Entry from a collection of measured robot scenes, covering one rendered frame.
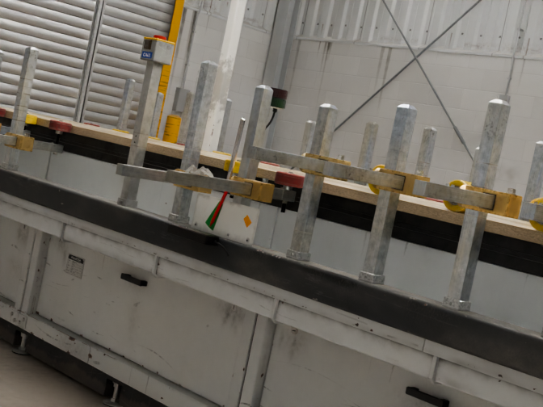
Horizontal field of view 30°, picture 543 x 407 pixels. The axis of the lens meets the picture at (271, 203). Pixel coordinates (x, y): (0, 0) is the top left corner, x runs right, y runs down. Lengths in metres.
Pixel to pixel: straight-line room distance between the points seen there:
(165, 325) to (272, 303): 0.76
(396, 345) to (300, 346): 0.57
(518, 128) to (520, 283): 8.40
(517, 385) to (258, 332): 1.00
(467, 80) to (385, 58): 1.22
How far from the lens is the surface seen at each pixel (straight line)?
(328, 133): 2.56
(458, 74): 11.34
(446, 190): 2.06
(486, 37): 11.24
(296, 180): 2.77
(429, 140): 3.72
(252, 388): 2.98
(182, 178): 2.54
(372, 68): 12.14
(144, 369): 3.42
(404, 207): 2.61
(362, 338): 2.44
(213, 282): 2.82
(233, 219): 2.74
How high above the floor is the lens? 0.96
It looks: 3 degrees down
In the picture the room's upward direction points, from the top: 12 degrees clockwise
